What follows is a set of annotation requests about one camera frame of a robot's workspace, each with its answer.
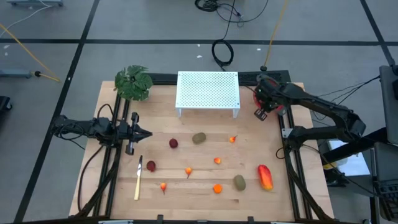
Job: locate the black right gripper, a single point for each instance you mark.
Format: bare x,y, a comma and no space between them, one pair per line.
267,93

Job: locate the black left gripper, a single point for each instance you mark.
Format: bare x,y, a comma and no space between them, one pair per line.
132,133

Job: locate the red collapsible bowl grey rim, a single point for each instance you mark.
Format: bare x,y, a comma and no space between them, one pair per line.
255,100

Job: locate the small orange pear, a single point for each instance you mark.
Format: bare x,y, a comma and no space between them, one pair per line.
188,170
163,186
232,139
217,160

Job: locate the green kiwi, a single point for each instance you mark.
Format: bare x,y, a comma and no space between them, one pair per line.
199,138

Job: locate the red orange mango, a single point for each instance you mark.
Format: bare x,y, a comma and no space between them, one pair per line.
265,177

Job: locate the orange fruit chunk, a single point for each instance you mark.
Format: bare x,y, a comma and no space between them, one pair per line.
217,188

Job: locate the brown kiwi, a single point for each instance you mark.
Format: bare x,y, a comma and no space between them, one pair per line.
239,183

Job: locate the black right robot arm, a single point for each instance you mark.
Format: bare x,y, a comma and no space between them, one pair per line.
326,105

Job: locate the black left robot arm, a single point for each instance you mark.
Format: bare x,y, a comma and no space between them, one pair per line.
93,127

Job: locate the green artificial potted plant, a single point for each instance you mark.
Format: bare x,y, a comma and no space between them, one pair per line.
133,82

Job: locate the white perforated metal shelf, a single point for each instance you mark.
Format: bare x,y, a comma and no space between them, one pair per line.
207,90

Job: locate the black table edge clip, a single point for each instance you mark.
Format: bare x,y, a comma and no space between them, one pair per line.
250,219
160,217

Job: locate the white box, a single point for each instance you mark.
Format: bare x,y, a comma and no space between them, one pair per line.
354,165

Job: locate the grey monitor stand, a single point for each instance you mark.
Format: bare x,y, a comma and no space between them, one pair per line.
390,102

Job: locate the grey floor bar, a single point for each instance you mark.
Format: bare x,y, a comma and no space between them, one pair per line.
15,73

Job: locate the black floor object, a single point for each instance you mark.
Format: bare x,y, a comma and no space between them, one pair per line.
4,104

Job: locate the dark computer keyboard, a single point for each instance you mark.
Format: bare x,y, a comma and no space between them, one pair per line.
390,199

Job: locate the grey cart base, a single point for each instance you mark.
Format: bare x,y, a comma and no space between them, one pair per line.
34,2

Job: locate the black aluminium frame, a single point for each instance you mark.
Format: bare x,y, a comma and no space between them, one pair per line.
248,77

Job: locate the silver mounting bracket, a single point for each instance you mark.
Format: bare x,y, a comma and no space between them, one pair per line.
286,133

